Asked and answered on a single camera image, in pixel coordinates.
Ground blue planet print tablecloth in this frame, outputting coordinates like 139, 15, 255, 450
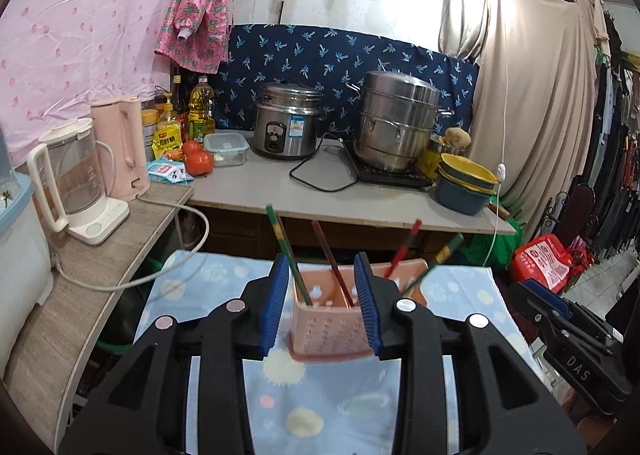
132, 250, 538, 455

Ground clear food container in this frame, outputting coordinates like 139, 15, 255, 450
203, 132, 249, 167

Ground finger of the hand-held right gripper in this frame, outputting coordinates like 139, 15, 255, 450
525, 279, 615, 342
506, 280, 551, 337

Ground grey kitchen counter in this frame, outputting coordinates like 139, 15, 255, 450
186, 130, 517, 236

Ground pink dotted cloth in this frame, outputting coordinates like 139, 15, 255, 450
0, 0, 196, 171

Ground green plastic bag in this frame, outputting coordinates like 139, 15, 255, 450
460, 230, 516, 271

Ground pink perforated utensil holder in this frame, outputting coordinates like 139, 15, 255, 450
287, 257, 430, 362

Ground yellow seasoning packet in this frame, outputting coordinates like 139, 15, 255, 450
152, 128, 182, 161

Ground black cooker cable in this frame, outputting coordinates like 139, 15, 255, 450
290, 132, 361, 193

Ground pink electric kettle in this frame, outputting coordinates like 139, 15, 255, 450
90, 95, 151, 200

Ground white power cable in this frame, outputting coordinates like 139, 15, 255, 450
486, 0, 510, 267

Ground steel rice cooker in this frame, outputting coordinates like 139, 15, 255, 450
251, 82, 325, 159

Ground red plastic bag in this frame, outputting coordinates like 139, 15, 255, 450
510, 233, 593, 293

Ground white kettle cable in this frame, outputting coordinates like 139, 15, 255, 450
52, 195, 210, 292

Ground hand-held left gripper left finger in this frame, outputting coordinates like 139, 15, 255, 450
59, 252, 291, 455

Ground cooking oil bottle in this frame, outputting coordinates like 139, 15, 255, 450
189, 76, 217, 141

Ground dark sauce bottle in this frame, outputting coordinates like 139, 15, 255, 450
170, 75, 190, 143

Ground pink patterned garment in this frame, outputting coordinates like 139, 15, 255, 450
154, 0, 243, 75

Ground white appliance with blue lid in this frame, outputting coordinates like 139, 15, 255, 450
0, 135, 53, 371

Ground potato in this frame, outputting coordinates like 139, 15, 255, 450
444, 126, 472, 148

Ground blue wipes packet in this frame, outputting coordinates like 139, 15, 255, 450
146, 158, 195, 184

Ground grey side shelf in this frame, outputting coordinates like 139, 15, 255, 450
0, 180, 195, 441

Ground dark metal chair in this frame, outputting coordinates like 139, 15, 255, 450
542, 182, 601, 256

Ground navy printed cloth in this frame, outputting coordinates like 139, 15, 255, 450
215, 24, 480, 136

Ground beige curtain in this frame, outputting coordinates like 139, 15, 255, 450
440, 0, 608, 236

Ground glass electric kettle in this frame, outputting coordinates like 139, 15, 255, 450
27, 118, 131, 245

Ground yellow tin can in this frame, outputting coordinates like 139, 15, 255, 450
141, 109, 160, 162

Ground green striped chopstick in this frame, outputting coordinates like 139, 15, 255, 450
265, 205, 315, 307

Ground black induction cooker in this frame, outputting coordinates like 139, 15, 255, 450
345, 142, 435, 188

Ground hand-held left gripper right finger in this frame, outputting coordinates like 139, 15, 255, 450
353, 251, 586, 455

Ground steel steamer pot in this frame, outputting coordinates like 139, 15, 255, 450
345, 70, 453, 173

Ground dark red chopstick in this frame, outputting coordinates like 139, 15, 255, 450
311, 221, 356, 308

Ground hanging clothes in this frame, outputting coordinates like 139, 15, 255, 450
585, 10, 640, 276

